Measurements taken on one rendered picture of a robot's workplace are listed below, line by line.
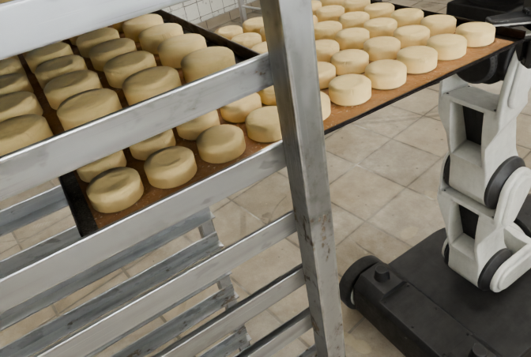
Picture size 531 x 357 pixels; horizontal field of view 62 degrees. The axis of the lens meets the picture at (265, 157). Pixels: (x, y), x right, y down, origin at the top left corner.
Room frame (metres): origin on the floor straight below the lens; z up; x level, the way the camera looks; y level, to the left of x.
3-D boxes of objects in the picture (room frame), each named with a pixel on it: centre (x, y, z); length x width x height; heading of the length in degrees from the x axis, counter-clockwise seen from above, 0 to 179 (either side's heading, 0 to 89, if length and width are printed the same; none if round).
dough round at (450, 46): (0.54, -0.27, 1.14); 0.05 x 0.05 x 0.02
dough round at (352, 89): (0.47, -0.11, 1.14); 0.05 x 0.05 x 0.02
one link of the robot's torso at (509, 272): (0.89, -0.62, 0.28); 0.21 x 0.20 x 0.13; 116
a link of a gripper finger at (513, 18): (0.59, -0.38, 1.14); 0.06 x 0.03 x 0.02; 86
